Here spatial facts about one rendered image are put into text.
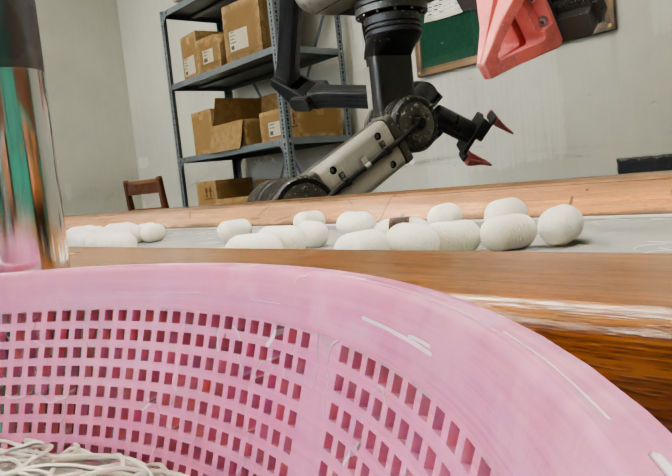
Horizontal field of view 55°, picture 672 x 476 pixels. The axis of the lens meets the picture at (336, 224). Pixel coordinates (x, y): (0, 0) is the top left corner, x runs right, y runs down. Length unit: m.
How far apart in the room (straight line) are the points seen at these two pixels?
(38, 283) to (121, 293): 0.03
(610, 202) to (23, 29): 0.39
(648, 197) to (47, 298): 0.39
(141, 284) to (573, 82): 2.51
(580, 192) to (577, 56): 2.13
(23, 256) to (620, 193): 0.39
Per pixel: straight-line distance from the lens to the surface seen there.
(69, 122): 5.47
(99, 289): 0.18
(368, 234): 0.32
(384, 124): 1.19
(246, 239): 0.37
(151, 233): 0.68
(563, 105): 2.65
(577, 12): 0.54
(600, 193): 0.50
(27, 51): 0.22
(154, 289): 0.16
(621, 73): 2.55
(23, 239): 0.21
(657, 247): 0.33
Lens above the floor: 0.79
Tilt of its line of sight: 4 degrees down
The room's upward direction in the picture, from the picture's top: 6 degrees counter-clockwise
